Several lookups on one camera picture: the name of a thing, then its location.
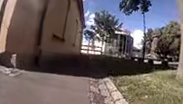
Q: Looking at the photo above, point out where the white fence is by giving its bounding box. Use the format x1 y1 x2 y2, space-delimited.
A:
79 43 104 56

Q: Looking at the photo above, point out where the pale building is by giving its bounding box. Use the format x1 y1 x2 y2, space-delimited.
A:
82 23 136 59

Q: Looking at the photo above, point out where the green tree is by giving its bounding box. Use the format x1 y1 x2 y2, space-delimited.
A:
93 0 156 61
142 18 183 64
80 7 126 57

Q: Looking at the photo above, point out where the cobblestone strip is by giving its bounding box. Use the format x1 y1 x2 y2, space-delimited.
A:
86 75 147 104

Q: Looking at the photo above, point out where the tan brick building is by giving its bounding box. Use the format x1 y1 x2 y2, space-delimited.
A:
0 0 90 77

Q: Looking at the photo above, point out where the grey asphalt path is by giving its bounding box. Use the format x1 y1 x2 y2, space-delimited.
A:
0 51 99 104

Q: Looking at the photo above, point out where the grass slope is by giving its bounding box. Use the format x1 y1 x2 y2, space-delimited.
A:
106 59 183 104

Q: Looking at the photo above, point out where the pale stone rubble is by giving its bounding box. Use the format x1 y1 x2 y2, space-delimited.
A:
0 59 25 79

